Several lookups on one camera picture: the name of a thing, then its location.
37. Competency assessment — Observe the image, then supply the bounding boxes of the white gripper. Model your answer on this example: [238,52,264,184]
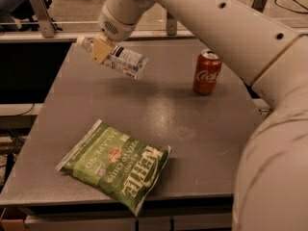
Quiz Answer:
[90,0,154,64]

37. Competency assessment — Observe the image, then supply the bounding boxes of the clear plastic water bottle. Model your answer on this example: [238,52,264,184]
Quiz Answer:
[76,37,148,80]

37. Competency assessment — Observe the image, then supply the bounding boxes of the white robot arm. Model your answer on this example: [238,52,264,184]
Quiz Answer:
[98,0,308,231]

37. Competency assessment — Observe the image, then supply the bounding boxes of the red cola can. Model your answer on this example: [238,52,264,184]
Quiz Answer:
[192,48,222,95]

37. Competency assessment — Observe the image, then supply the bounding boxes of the green kettle chips bag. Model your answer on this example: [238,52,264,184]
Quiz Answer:
[56,120,171,216]

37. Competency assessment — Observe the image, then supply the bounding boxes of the cardboard box corner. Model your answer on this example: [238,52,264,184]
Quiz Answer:
[0,207,27,231]

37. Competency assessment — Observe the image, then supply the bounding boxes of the glass barrier rail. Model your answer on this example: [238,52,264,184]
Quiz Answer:
[0,29,195,44]

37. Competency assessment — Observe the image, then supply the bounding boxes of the middle metal bracket post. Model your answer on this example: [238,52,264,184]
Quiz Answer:
[166,13,177,36]

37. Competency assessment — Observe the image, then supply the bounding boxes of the left metal bracket post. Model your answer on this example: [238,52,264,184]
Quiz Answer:
[29,0,56,38]

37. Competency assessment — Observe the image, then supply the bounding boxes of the black floor cable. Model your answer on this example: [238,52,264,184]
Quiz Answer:
[272,0,308,15]

